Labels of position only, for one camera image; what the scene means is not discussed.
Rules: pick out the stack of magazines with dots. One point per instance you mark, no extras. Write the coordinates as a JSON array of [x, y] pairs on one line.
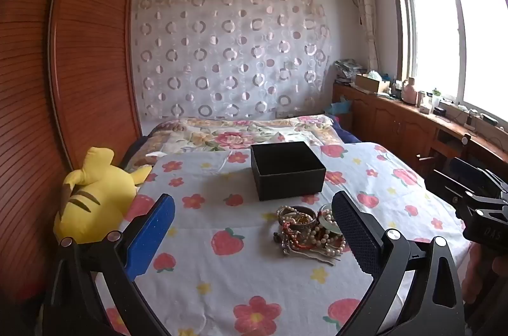
[[349, 69]]

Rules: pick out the strawberry flower printed sheet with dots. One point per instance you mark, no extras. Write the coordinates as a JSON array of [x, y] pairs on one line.
[[238, 272]]

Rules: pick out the black cardboard box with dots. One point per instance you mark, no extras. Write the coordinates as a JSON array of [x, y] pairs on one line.
[[287, 171]]

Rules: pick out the person's right hand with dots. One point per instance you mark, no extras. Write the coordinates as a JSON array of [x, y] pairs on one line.
[[490, 274]]

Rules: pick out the pink kettle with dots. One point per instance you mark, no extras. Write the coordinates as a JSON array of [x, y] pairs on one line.
[[409, 92]]

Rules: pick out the small black device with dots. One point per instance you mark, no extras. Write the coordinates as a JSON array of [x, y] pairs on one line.
[[440, 111]]

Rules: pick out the dark blue bedding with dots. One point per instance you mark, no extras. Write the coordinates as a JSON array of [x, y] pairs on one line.
[[346, 132]]

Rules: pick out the blue plastic bag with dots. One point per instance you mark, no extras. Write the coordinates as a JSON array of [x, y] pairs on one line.
[[339, 109]]

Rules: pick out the circle patterned sheer curtain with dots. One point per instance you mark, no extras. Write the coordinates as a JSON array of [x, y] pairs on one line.
[[230, 54]]

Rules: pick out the white bottle with green cap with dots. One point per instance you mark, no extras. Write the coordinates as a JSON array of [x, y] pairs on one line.
[[435, 96]]

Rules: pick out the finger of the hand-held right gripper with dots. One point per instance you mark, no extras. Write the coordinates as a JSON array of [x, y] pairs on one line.
[[474, 171], [442, 183]]

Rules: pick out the window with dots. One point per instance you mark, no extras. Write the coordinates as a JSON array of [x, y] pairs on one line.
[[456, 38]]

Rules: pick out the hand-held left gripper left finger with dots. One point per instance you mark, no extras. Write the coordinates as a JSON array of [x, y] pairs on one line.
[[153, 236]]

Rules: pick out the patterned window curtain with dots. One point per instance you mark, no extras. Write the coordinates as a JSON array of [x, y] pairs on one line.
[[367, 14]]

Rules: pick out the silver rhinestone hair comb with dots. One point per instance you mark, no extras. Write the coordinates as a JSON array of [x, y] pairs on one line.
[[313, 258]]

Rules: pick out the wooden side cabinet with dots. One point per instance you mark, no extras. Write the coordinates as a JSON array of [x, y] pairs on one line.
[[397, 121]]

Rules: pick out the wooden slatted wardrobe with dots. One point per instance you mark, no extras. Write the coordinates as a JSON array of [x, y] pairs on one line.
[[59, 82]]

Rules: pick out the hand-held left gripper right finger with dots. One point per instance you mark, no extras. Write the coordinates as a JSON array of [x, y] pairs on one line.
[[355, 236]]

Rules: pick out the yellow plush toy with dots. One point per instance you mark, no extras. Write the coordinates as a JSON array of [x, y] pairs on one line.
[[95, 201]]

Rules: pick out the floral quilt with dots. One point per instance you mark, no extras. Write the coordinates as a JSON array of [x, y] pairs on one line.
[[222, 137]]

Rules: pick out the brown cardboard box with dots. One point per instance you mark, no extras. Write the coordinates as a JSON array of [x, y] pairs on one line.
[[371, 83]]

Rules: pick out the silver bangle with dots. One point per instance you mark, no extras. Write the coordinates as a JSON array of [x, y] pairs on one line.
[[297, 219]]

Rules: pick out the green jade bangle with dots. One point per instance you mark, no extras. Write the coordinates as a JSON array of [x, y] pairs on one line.
[[328, 221]]

